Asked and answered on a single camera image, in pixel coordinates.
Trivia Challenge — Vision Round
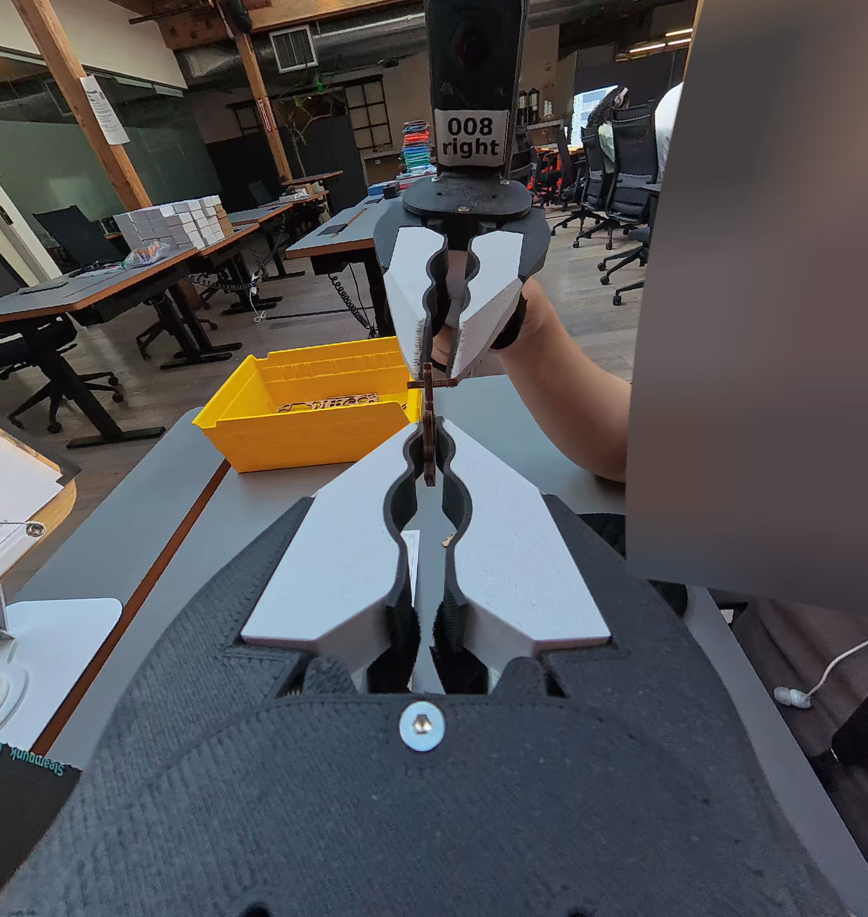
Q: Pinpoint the wooden board with paper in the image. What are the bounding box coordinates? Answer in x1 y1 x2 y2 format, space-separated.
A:
0 412 81 600

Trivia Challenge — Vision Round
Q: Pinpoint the white drawstring cord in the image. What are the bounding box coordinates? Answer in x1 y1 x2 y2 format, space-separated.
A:
773 622 868 712

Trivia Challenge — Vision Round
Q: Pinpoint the wooden parts sheet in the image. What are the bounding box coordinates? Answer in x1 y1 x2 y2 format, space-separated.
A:
276 393 382 416

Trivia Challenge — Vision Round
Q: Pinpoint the person's right hand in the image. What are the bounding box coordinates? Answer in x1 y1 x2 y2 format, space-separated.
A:
491 279 554 361

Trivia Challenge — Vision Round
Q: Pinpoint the grey ventilation duct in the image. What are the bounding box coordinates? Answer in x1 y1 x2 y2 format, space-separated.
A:
176 27 435 90

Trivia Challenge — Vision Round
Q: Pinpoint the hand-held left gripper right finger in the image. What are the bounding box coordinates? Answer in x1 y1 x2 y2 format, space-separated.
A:
434 421 613 692

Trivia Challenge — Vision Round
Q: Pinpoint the wooden support post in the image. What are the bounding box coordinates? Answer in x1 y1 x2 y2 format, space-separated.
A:
11 0 153 210
230 29 293 181

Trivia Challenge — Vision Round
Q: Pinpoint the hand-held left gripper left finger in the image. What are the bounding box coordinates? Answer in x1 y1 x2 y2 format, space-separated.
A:
241 423 421 694

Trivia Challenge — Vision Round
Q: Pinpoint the black teal product box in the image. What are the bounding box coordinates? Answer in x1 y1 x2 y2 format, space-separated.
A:
0 734 84 907

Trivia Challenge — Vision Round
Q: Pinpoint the black framed window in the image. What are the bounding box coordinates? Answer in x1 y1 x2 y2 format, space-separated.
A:
344 77 393 151

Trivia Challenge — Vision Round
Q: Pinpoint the grey desk with wood edge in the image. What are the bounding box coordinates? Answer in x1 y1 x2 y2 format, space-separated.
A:
191 224 306 316
285 195 406 338
0 247 243 451
226 202 296 280

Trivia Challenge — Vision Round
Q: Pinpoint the stack of white boxes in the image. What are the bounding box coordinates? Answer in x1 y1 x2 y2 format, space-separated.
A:
113 195 229 252

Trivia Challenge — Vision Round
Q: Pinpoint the white paper notice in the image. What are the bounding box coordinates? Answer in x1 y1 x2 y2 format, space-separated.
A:
79 74 131 147

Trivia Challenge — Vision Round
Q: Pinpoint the square air vent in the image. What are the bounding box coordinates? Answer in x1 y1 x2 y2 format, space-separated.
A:
269 27 319 73

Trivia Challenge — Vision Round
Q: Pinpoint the row of black office chairs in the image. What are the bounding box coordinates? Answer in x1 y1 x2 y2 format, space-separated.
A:
530 100 661 306

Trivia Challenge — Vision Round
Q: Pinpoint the stack of colourful boxes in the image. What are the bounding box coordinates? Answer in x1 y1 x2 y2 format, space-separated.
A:
398 120 439 177

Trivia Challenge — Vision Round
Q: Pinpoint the person's right forearm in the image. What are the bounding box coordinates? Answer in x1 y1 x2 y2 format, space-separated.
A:
502 308 633 482

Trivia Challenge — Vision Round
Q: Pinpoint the black coiled cable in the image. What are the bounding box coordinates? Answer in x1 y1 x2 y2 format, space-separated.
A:
328 271 379 338

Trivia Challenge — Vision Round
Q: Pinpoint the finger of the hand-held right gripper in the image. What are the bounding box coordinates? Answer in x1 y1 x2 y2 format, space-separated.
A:
381 226 451 382
452 234 526 382

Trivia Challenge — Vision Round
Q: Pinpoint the yellow plastic bin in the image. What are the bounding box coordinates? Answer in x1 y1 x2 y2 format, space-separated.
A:
192 337 424 474

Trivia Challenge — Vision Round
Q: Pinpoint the dark wooden model part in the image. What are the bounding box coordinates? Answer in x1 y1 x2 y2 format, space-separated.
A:
421 362 442 488

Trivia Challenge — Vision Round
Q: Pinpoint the black office chair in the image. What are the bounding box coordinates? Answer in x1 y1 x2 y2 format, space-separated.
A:
33 206 124 272
0 315 126 435

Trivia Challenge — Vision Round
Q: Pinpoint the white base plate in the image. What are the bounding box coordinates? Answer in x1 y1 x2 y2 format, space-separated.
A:
0 598 124 750

